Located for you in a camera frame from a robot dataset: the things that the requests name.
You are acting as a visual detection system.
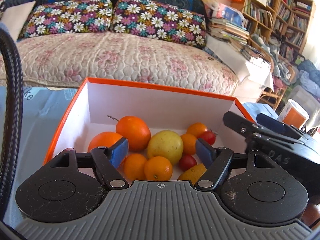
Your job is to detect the right floral cushion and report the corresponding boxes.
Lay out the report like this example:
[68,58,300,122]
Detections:
[111,0,206,49]

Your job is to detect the small yellow pear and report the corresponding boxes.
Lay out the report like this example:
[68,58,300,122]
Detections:
[178,164,207,185]

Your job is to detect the orange cardboard box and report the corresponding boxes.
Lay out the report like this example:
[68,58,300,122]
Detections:
[44,78,252,163]

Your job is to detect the blue tablecloth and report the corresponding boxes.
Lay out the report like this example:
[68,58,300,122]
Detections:
[0,86,279,228]

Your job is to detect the small orange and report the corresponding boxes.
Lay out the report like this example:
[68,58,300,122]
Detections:
[186,122,208,138]

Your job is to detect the rattan chair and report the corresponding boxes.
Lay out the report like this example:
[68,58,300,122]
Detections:
[250,34,296,110]

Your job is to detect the large yellow pear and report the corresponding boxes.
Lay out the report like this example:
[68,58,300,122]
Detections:
[146,130,183,165]

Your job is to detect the stack of books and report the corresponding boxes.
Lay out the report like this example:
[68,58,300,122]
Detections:
[207,18,249,44]

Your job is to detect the floral cushion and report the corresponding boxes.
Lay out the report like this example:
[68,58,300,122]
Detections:
[18,0,113,39]
[111,0,206,49]

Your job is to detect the cream pillow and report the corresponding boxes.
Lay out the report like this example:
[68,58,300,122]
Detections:
[1,1,36,42]

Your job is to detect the large orange persimmon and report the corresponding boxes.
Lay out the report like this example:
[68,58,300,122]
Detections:
[87,132,122,152]

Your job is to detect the left floral cushion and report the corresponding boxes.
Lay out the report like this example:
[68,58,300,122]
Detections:
[18,0,113,39]

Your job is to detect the orange plastic canister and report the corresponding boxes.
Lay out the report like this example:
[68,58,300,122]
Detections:
[277,99,309,129]

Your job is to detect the wooden bookshelf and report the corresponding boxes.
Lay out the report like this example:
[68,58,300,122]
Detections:
[233,0,315,53]

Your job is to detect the large orange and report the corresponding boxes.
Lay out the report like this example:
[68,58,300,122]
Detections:
[144,156,173,181]

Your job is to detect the black braided cable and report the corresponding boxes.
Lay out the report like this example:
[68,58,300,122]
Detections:
[0,27,25,221]

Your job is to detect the orange with stem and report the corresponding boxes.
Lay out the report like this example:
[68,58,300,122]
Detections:
[109,116,151,152]

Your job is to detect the red tomato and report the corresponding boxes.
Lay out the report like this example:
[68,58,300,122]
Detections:
[178,154,197,172]
[198,131,216,145]

